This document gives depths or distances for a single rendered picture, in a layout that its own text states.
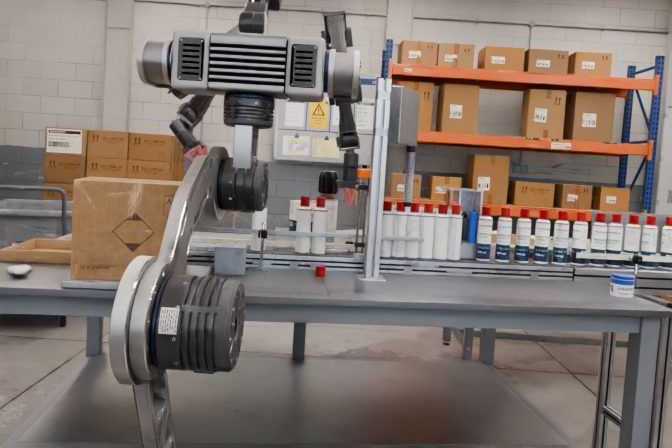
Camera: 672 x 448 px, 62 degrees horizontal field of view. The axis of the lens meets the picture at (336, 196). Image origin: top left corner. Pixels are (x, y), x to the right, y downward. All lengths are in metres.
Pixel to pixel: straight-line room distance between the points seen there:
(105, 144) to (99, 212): 3.83
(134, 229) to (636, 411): 1.59
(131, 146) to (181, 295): 4.37
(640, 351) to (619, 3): 5.85
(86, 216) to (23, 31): 6.11
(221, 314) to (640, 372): 1.38
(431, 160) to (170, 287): 5.68
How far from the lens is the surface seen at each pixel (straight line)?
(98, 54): 7.23
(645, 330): 1.99
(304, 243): 2.00
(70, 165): 5.55
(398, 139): 1.86
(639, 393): 2.04
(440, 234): 2.08
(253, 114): 1.49
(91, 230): 1.65
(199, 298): 1.06
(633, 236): 2.42
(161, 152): 5.33
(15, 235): 4.12
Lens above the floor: 1.20
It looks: 3 degrees down
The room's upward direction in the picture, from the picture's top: 4 degrees clockwise
